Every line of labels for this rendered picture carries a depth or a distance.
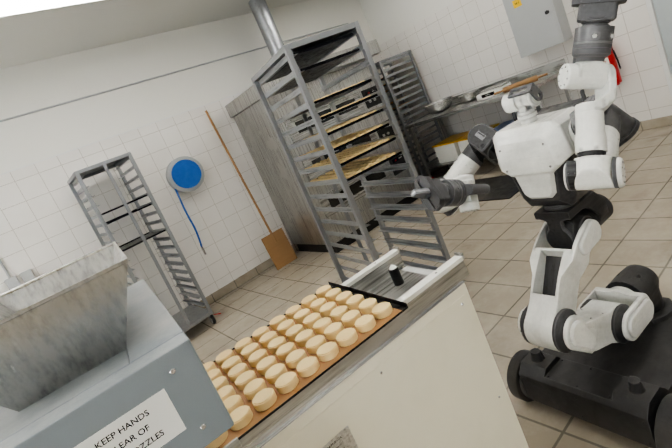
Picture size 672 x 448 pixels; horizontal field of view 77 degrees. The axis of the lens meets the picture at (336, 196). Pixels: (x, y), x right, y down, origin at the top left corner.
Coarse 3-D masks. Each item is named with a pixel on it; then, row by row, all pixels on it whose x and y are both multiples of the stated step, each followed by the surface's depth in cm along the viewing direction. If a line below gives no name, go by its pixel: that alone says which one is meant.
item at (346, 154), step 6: (366, 144) 268; (372, 144) 252; (378, 144) 244; (348, 150) 279; (354, 150) 267; (360, 150) 248; (366, 150) 243; (336, 156) 273; (342, 156) 260; (348, 156) 243; (354, 156) 237; (324, 162) 268; (330, 162) 253; (342, 162) 234; (306, 168) 281
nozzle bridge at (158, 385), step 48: (144, 288) 112; (144, 336) 73; (96, 384) 61; (144, 384) 60; (192, 384) 63; (0, 432) 59; (48, 432) 54; (96, 432) 57; (144, 432) 60; (192, 432) 63
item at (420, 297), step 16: (432, 272) 117; (448, 272) 116; (464, 272) 119; (416, 288) 112; (432, 288) 113; (448, 288) 116; (416, 304) 110; (400, 320) 107; (384, 336) 105; (352, 352) 100; (368, 352) 102; (336, 368) 98; (352, 368) 100; (320, 384) 96; (304, 400) 94; (272, 416) 90; (288, 416) 92; (256, 432) 88; (272, 432) 90
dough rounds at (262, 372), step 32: (320, 288) 133; (288, 320) 120; (320, 320) 112; (352, 320) 106; (384, 320) 102; (224, 352) 118; (256, 352) 110; (288, 352) 103; (320, 352) 96; (224, 384) 102; (256, 384) 95; (288, 384) 90; (256, 416) 87
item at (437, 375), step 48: (384, 288) 134; (432, 336) 111; (480, 336) 119; (336, 384) 97; (384, 384) 103; (432, 384) 110; (480, 384) 119; (288, 432) 91; (336, 432) 96; (384, 432) 102; (432, 432) 109; (480, 432) 118
